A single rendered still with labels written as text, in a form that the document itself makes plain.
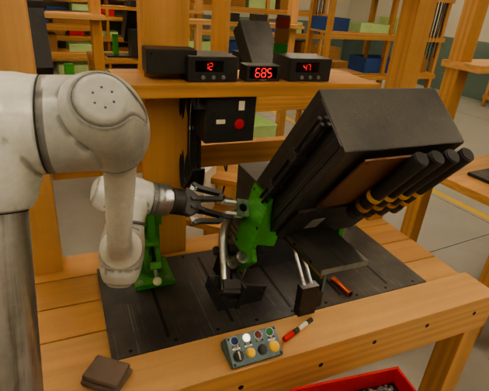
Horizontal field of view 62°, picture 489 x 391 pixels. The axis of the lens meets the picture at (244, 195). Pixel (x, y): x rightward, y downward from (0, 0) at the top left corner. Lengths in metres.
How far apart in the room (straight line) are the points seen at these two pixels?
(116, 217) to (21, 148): 0.36
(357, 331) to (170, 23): 1.07
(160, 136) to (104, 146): 0.86
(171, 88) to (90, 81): 0.72
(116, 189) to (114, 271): 0.31
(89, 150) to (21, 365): 0.29
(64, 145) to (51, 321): 0.90
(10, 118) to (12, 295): 0.22
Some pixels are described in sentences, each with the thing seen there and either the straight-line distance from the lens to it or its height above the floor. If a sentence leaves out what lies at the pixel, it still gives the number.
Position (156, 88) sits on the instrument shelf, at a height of 1.53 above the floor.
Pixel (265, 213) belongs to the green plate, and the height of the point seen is 1.23.
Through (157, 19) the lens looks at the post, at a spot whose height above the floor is 1.70.
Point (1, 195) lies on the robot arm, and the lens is 0.57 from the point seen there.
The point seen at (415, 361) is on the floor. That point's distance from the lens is 2.69.
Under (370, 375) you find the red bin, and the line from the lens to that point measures 1.22.
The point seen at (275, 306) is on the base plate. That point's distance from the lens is 1.36.
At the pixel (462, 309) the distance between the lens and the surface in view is 1.64.
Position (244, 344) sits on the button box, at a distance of 1.18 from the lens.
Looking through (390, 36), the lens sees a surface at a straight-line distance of 6.98.
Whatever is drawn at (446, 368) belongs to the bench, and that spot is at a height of 0.55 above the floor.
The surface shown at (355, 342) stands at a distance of 1.35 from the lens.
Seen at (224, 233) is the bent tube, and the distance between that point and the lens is 1.34.
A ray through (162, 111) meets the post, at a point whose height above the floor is 1.43.
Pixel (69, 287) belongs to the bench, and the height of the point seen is 0.88.
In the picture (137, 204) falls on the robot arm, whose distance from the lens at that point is 1.10.
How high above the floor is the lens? 1.78
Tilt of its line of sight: 26 degrees down
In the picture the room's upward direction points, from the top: 5 degrees clockwise
